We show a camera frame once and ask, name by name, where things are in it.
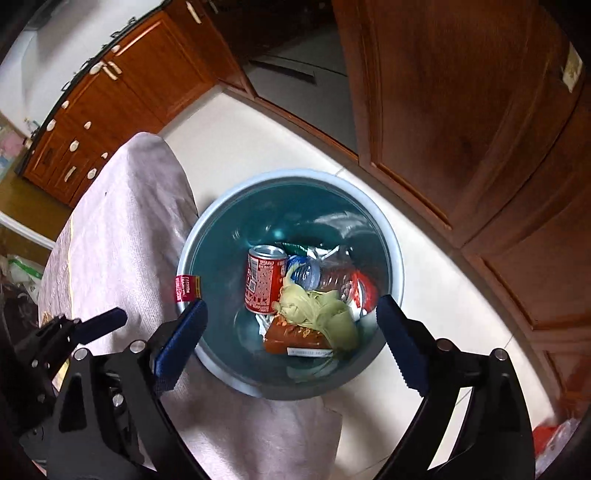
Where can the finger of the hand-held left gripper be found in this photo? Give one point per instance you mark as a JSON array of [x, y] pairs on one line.
[[104, 319]]

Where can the tall wooden door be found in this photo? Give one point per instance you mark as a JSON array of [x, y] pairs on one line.
[[461, 115]]

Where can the brown snack packet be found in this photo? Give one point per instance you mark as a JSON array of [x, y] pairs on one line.
[[295, 339]]

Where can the grey tablecloth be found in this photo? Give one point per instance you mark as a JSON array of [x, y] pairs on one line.
[[134, 207]]

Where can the red soda can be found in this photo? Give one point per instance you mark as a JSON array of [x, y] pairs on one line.
[[264, 281]]

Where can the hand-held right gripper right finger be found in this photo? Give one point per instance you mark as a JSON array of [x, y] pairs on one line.
[[401, 341]]

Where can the blue plastic bin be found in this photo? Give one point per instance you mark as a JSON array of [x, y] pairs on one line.
[[221, 240]]

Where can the green wrapper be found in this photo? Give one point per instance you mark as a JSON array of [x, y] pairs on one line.
[[292, 248]]

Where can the red snack wrapper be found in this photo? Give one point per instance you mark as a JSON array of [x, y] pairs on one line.
[[367, 293]]

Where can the small red label strip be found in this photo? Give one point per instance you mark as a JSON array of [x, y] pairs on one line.
[[187, 288]]

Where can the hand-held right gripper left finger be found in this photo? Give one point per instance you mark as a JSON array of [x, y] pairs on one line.
[[182, 344]]

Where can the green and white plastic bag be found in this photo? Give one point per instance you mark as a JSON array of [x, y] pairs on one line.
[[25, 274]]

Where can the red plastic bag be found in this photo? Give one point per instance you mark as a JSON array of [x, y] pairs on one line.
[[551, 443]]

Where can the yellow-green wrapper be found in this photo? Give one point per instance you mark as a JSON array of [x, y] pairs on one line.
[[323, 309]]

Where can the pale door sticker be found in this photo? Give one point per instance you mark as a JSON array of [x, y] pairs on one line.
[[571, 67]]

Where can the clear plastic bottle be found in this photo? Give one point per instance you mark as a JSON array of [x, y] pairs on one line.
[[307, 272]]

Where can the wooden base cabinet with drawers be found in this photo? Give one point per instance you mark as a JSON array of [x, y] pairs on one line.
[[138, 83]]

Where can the grey steel appliance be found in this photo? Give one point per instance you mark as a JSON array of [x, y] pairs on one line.
[[314, 92]]

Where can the black built-in oven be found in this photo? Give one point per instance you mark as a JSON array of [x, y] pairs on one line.
[[277, 27]]

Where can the silver foil wrapper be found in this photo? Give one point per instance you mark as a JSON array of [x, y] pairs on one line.
[[323, 254]]

